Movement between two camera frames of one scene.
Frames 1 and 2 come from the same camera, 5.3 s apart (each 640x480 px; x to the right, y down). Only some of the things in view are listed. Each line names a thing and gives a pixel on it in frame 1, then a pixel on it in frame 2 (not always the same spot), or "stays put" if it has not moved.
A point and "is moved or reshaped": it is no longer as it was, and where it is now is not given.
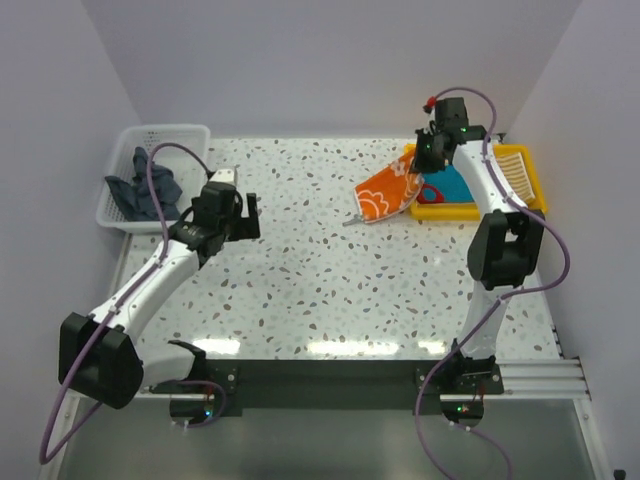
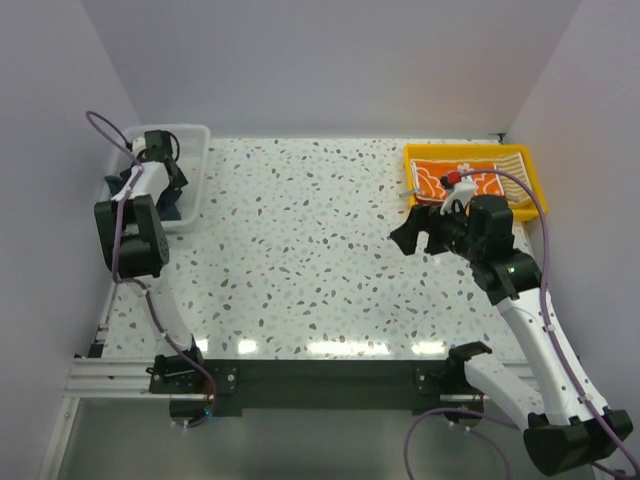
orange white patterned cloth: (390, 191) is moved or reshaped
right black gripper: (421, 165) → (425, 218)
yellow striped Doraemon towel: (514, 167) stays put
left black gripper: (246, 228) → (180, 182)
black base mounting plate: (324, 384) stays put
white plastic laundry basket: (184, 167) stays put
